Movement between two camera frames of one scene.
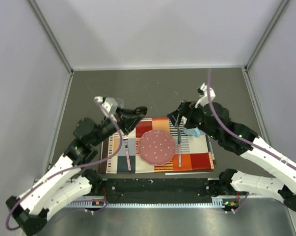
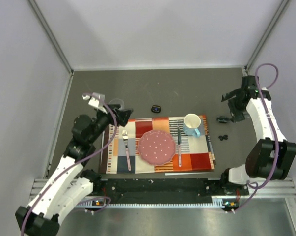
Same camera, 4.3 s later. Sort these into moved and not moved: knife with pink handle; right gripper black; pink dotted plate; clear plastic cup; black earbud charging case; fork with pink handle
Moved: black earbud charging case; right gripper black
Not moved: knife with pink handle; clear plastic cup; fork with pink handle; pink dotted plate
